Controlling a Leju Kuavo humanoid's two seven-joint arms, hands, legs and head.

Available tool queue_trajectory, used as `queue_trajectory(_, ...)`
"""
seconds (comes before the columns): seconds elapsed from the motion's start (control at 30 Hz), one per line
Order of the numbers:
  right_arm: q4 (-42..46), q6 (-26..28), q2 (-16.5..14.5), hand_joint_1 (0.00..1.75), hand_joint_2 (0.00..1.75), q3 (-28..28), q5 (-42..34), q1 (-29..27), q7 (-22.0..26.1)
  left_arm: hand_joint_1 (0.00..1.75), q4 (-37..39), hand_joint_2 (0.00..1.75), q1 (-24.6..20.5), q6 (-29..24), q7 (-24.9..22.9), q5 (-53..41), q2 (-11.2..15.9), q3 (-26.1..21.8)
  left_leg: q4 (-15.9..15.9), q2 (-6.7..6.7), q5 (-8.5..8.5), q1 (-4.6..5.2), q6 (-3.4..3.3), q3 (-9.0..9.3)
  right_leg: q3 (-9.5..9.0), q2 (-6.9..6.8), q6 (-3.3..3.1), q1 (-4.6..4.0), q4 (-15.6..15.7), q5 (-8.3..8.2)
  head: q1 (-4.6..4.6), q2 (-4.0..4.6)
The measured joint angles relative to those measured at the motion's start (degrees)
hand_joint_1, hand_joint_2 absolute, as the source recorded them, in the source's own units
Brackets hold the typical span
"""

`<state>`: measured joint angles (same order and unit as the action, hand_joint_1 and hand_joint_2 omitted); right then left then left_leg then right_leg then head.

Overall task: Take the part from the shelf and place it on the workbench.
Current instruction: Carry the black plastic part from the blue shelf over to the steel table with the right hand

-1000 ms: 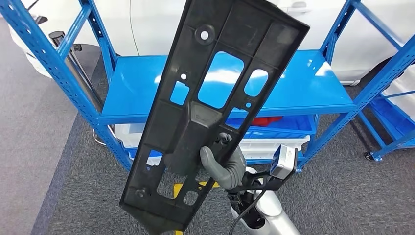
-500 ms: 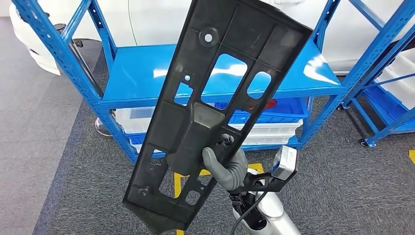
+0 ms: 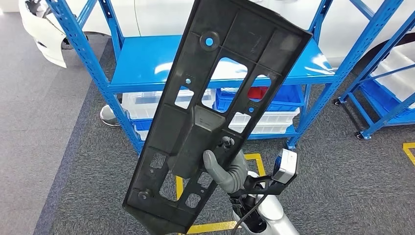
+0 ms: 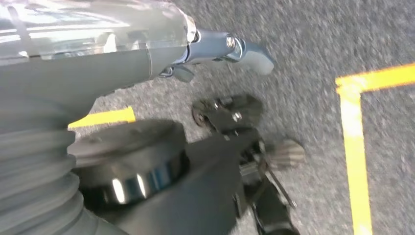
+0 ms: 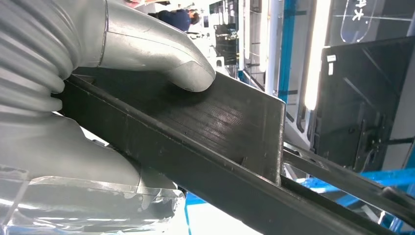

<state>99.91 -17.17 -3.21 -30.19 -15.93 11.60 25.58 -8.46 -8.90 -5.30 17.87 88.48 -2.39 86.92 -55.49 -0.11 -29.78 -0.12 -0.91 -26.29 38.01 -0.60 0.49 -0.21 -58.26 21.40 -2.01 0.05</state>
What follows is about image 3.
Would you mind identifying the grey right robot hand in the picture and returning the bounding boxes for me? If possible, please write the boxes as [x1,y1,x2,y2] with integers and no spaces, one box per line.
[202,149,241,194]

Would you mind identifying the black plastic panel part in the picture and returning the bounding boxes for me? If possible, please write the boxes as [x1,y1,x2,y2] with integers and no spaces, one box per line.
[122,0,313,235]

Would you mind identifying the blue metal shelf rack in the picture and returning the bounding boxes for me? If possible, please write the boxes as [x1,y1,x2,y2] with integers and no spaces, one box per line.
[45,0,406,156]

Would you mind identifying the blue wheeled shelf rack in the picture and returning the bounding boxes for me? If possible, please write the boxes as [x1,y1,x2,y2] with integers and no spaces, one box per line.
[334,9,415,141]

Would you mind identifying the red item in bin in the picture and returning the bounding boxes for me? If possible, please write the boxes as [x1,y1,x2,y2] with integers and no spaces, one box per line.
[247,86,270,100]

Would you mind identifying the small blue plastic bin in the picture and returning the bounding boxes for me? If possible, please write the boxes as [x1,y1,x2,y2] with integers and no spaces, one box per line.
[129,118,154,132]

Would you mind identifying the large blue plastic bin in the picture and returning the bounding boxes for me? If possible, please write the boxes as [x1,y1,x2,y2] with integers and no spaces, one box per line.
[214,84,305,113]

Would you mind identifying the long clear plastic bin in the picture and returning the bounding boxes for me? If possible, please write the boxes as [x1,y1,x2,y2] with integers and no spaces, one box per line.
[121,88,217,120]

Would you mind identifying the round silver floor base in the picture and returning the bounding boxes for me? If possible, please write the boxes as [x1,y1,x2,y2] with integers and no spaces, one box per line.
[99,104,122,128]

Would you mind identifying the white car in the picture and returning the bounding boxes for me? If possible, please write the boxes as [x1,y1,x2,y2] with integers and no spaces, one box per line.
[19,0,415,69]

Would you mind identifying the black camera cable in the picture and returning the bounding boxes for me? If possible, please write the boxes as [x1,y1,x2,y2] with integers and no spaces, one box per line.
[230,194,270,235]

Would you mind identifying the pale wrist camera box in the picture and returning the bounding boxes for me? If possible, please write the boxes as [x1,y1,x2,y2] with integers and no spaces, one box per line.
[272,148,298,185]

